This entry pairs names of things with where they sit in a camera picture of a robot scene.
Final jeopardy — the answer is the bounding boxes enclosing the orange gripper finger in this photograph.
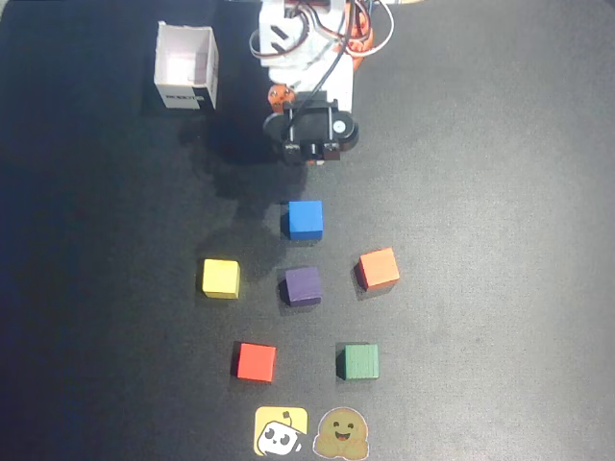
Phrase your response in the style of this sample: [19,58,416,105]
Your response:
[266,82,296,114]

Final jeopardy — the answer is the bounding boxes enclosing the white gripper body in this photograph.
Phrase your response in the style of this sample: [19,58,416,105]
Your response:
[267,57,356,112]

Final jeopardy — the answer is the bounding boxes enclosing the blue wooden cube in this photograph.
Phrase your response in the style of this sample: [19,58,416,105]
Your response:
[287,200,324,241]

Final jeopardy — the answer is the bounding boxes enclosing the orange wooden cube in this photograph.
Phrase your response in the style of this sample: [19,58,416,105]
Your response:
[355,247,402,292]

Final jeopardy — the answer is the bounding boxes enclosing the purple wooden cube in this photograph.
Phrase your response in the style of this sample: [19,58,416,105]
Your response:
[280,266,323,308]

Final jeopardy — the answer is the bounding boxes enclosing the yellow wooden cube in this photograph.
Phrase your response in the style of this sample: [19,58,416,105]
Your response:
[201,258,241,301]

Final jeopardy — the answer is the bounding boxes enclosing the red wooden cube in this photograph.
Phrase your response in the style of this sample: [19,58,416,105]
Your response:
[235,341,278,384]

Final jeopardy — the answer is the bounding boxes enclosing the green wooden cube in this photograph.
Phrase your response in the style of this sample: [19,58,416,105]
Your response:
[335,343,381,381]

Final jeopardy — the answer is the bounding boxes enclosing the white open cardboard box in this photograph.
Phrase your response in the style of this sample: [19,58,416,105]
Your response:
[153,20,220,112]

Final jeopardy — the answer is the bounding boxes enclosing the black table mat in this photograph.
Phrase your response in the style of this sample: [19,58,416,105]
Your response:
[0,0,615,461]

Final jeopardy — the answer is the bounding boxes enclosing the yellow robot mascot sticker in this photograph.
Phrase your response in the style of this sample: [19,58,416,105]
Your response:
[253,405,309,457]

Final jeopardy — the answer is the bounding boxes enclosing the hugging face emoji sticker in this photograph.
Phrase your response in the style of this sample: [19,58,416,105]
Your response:
[311,406,371,460]

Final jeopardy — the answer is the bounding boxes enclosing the black camera cable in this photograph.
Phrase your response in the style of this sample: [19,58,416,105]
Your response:
[286,18,353,140]

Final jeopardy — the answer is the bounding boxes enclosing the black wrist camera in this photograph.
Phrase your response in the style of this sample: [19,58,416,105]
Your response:
[262,89,360,166]

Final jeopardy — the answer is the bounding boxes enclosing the red white black servo wires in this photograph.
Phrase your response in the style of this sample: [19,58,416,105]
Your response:
[248,7,321,61]
[353,0,396,58]

